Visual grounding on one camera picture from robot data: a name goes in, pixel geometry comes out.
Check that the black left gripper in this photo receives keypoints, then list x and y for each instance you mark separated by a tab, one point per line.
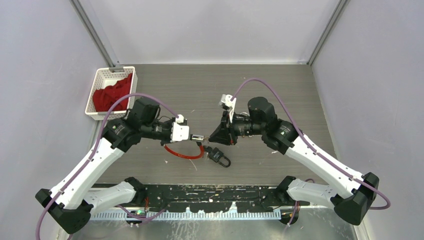
170	122

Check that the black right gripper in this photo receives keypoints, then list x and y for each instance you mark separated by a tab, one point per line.
224	134

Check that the black-headed key bunch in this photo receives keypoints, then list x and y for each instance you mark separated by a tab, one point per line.
208	149

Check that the black Kaijing padlock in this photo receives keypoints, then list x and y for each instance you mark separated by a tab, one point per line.
216	155

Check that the red cable lock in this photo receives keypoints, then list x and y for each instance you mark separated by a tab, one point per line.
198	139

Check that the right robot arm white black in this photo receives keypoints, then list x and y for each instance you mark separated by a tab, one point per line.
348	192

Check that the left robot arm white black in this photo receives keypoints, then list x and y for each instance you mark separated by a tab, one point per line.
70	203

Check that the red cloth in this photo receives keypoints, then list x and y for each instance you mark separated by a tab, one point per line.
104	98

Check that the white plastic basket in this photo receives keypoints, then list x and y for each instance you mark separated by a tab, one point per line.
105	77

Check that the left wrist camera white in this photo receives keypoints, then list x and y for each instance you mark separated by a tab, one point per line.
180	131

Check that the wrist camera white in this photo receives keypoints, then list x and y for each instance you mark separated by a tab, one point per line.
228	103
180	131

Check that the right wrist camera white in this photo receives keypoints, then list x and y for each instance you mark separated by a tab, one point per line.
228	103

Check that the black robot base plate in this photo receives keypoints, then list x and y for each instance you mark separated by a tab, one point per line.
210	198

